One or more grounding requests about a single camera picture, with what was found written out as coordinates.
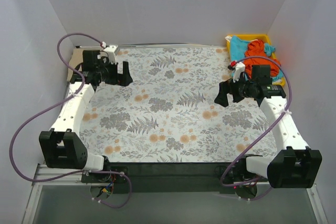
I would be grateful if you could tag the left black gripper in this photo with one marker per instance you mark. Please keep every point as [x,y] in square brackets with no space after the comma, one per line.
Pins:
[115,74]

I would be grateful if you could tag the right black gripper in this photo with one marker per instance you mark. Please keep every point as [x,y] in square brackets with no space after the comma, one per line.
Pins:
[234,91]

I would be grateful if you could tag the beige t shirt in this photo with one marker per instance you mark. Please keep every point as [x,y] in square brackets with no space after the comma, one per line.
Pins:
[76,59]

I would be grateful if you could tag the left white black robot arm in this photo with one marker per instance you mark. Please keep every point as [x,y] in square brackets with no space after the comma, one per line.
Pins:
[61,145]

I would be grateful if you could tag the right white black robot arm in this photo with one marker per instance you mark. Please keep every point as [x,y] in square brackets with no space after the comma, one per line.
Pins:
[295,165]

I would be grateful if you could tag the turquoise t shirt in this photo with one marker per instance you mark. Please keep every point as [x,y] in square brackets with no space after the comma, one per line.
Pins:
[239,48]

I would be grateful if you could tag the orange t shirt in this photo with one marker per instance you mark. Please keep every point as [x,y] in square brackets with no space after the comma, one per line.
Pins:
[255,55]

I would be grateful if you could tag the floral patterned table mat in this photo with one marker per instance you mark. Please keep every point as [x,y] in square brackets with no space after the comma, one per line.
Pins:
[168,114]

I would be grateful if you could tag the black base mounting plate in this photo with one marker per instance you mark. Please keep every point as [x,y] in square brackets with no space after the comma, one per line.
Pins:
[169,177]

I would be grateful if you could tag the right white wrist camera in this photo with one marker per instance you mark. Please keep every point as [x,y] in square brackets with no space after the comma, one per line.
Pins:
[238,68]

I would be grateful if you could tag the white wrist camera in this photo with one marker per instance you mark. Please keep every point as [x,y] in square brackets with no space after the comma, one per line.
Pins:
[111,51]
[238,68]

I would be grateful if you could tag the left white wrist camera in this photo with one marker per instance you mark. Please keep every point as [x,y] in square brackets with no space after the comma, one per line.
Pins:
[111,51]

